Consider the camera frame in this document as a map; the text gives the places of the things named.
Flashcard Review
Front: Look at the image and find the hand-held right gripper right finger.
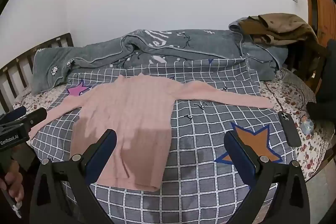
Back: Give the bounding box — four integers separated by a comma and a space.
223, 130, 311, 224

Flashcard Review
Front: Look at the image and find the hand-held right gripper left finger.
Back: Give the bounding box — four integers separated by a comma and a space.
30, 129, 118, 224

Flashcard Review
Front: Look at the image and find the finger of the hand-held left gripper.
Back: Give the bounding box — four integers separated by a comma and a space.
0, 106, 27, 123
14, 108, 48, 132

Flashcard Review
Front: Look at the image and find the pink knit sweater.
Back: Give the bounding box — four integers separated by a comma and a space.
28, 74, 273, 191

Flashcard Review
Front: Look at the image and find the person's left hand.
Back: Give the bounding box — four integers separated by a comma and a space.
5, 161, 26, 204

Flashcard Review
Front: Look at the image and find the dark wooden headboard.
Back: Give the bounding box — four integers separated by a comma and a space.
0, 33, 74, 114

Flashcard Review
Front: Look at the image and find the grey checked blanket with stars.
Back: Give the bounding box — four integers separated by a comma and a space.
30, 57, 300, 224

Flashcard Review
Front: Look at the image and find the black smartphone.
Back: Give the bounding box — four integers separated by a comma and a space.
278, 111, 302, 147

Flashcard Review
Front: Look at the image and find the grey fleece quilt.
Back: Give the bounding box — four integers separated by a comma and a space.
31, 22, 289, 94

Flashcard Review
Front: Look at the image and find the dark wooden chair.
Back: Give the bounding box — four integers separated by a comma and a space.
286, 38, 328, 88

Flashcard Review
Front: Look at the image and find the brown jacket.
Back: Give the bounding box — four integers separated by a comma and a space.
239, 13, 319, 46

